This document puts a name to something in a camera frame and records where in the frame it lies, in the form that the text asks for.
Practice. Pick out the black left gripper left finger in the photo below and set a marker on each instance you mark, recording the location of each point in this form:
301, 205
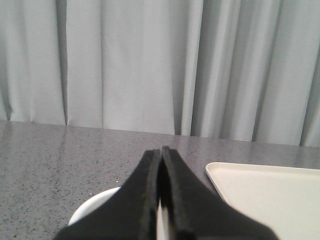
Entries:
130, 214

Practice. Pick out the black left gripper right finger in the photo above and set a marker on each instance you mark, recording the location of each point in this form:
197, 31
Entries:
195, 212

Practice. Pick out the white smiley mug black handle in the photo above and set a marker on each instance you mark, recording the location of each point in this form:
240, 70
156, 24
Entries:
162, 224

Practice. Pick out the cream rectangular plastic tray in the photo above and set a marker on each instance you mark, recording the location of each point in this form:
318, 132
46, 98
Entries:
286, 199

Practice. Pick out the grey-white pleated curtain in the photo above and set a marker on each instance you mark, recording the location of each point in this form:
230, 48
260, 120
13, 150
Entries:
246, 70

